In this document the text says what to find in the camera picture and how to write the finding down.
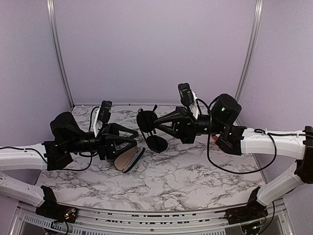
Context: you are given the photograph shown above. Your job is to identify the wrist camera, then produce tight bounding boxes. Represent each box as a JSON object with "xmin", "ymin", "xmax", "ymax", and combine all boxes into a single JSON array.
[
  {"xmin": 93, "ymin": 100, "xmax": 112, "ymax": 137},
  {"xmin": 178, "ymin": 83, "xmax": 200, "ymax": 119}
]

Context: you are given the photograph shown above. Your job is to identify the black glasses case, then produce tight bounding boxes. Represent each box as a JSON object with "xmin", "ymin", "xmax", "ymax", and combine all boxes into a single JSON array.
[{"xmin": 114, "ymin": 146, "xmax": 145, "ymax": 173}]

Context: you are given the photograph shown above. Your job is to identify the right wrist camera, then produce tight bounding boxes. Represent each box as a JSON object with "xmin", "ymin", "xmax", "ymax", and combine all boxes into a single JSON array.
[{"xmin": 178, "ymin": 83, "xmax": 200, "ymax": 119}]

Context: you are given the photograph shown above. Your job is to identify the aluminium frame post right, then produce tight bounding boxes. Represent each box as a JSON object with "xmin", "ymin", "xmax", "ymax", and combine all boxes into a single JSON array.
[{"xmin": 231, "ymin": 0, "xmax": 265, "ymax": 108}]

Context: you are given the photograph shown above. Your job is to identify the aluminium frame post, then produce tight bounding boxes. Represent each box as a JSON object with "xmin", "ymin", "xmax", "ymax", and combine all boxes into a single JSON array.
[
  {"xmin": 46, "ymin": 0, "xmax": 75, "ymax": 110},
  {"xmin": 231, "ymin": 0, "xmax": 265, "ymax": 108}
]

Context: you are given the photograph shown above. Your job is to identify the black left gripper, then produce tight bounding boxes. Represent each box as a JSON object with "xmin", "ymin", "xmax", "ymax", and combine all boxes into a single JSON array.
[{"xmin": 65, "ymin": 122, "xmax": 138, "ymax": 160}]

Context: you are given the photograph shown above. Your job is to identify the light blue cloth front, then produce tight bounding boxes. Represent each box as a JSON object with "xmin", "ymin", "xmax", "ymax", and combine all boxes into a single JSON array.
[{"xmin": 129, "ymin": 149, "xmax": 142, "ymax": 166}]

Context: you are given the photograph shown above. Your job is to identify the aluminium frame post left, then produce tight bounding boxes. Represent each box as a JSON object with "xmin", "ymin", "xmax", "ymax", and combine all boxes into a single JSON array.
[{"xmin": 46, "ymin": 0, "xmax": 75, "ymax": 110}]

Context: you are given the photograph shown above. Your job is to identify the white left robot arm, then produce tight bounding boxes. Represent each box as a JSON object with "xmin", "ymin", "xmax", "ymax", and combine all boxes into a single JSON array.
[{"xmin": 0, "ymin": 144, "xmax": 102, "ymax": 218}]

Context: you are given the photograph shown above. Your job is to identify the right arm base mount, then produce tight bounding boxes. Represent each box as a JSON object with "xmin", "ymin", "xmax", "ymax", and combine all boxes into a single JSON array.
[{"xmin": 224, "ymin": 187, "xmax": 268, "ymax": 225}]

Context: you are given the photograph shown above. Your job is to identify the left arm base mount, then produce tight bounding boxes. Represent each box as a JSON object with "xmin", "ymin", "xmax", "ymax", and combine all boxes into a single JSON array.
[{"xmin": 35, "ymin": 186, "xmax": 78, "ymax": 223}]

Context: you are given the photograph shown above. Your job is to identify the aluminium front rail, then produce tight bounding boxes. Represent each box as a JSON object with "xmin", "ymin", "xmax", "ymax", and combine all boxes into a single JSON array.
[{"xmin": 8, "ymin": 200, "xmax": 294, "ymax": 235}]

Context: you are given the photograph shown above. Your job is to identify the black rimless sunglasses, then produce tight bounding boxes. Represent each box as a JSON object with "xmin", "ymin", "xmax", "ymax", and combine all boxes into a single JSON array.
[{"xmin": 136, "ymin": 105, "xmax": 168, "ymax": 153}]

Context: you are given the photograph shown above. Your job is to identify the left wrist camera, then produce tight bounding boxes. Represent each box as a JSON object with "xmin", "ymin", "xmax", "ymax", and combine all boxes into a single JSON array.
[{"xmin": 93, "ymin": 100, "xmax": 112, "ymax": 137}]

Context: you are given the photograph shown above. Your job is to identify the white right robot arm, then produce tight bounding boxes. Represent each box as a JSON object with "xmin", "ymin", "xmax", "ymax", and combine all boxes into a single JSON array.
[{"xmin": 153, "ymin": 94, "xmax": 313, "ymax": 219}]

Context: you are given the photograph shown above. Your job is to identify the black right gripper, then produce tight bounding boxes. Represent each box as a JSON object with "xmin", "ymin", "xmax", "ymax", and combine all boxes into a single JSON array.
[{"xmin": 153, "ymin": 106, "xmax": 225, "ymax": 144}]

